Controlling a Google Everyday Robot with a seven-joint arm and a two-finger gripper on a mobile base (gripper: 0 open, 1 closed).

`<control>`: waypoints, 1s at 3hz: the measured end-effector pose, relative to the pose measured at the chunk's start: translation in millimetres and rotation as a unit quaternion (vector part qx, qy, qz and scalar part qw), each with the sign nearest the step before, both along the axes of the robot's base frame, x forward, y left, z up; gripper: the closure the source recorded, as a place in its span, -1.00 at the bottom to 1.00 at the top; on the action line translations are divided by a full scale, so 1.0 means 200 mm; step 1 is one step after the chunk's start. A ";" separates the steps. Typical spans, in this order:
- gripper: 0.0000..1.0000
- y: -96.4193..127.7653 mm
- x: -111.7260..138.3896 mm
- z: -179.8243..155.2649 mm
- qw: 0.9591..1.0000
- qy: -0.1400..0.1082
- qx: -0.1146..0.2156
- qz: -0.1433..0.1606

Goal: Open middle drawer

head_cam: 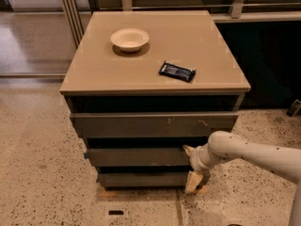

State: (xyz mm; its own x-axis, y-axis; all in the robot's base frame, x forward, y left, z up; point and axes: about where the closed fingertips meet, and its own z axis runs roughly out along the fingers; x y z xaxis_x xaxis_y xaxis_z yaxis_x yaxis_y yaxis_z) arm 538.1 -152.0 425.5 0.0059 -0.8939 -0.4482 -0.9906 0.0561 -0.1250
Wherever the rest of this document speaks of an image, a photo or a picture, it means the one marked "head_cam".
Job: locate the dark object on floor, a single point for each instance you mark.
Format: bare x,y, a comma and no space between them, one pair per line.
294,109

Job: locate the black snack bar wrapper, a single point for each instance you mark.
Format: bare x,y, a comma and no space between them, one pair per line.
177,72

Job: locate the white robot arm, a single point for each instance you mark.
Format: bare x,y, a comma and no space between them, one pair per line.
223,147

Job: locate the white ceramic bowl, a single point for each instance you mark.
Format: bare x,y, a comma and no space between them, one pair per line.
130,40

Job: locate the grey drawer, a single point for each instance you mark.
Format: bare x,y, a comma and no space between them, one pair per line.
187,124
141,179
154,157

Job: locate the grey bottom drawer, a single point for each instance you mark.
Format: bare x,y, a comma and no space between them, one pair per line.
141,179

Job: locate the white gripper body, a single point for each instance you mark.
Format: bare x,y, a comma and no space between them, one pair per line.
197,160

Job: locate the grey three-drawer cabinet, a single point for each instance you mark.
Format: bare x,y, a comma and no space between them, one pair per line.
103,79

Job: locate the grey top drawer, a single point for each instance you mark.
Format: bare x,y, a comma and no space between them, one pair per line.
187,124

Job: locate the blue tape piece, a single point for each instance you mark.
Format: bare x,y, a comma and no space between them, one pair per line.
86,155

